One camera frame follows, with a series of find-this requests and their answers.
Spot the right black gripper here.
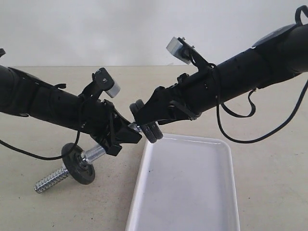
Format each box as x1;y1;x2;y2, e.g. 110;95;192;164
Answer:
134;72;217;125

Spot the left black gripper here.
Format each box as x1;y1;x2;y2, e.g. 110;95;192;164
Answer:
31;89;143;157

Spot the chrome threaded dumbbell bar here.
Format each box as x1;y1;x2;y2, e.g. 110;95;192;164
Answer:
34;144;106;194

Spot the black weight plate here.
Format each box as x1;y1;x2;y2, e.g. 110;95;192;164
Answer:
134;98;164;142

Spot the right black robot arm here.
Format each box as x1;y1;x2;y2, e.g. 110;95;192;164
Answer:
134;24;308;125

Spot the white rectangular tray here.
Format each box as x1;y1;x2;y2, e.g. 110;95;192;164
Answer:
126;134;240;231

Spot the left black camera cable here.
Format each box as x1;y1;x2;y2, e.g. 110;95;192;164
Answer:
0;48;116;161

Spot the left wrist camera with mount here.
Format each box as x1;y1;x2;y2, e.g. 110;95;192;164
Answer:
79;67;121;102

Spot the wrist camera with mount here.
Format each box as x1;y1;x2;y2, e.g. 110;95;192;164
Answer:
79;67;121;102
166;37;212;71

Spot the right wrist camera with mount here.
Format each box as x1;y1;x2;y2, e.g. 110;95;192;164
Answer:
166;37;212;71

